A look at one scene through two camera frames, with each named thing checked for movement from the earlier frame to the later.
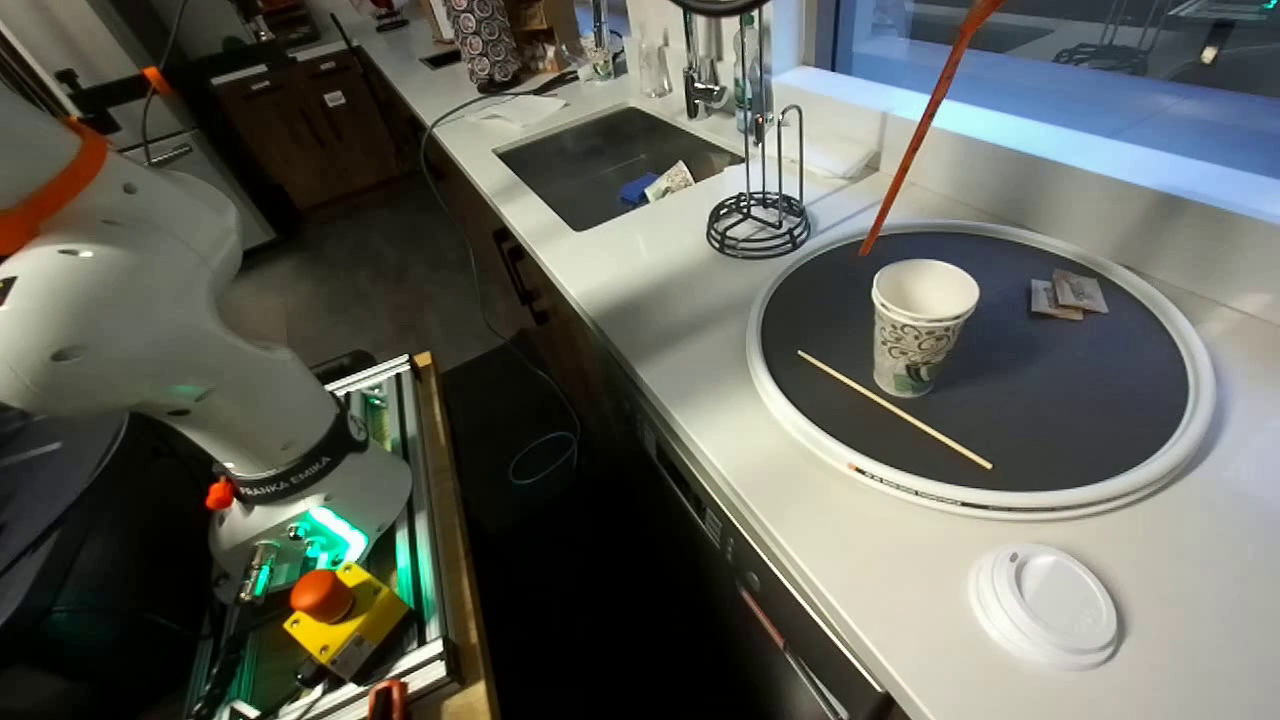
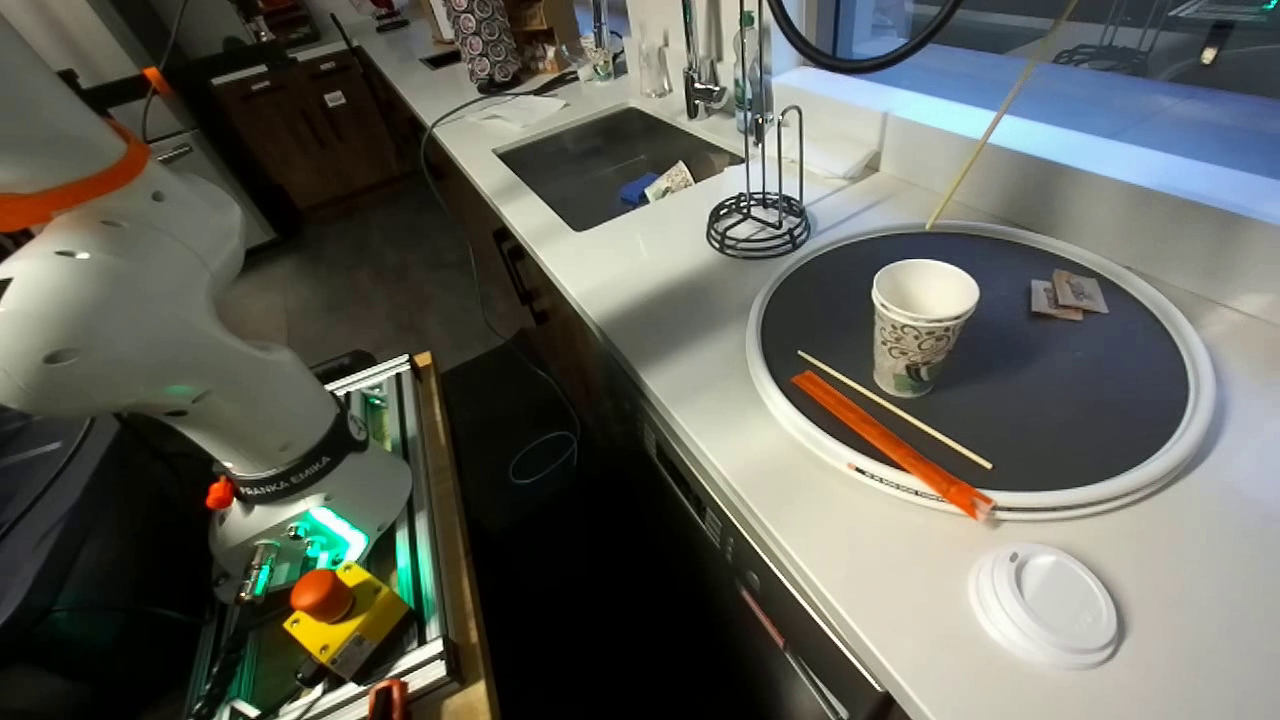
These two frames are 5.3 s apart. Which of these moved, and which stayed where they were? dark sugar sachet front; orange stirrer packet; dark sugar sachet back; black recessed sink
Moved: orange stirrer packet
Stayed: dark sugar sachet front; dark sugar sachet back; black recessed sink
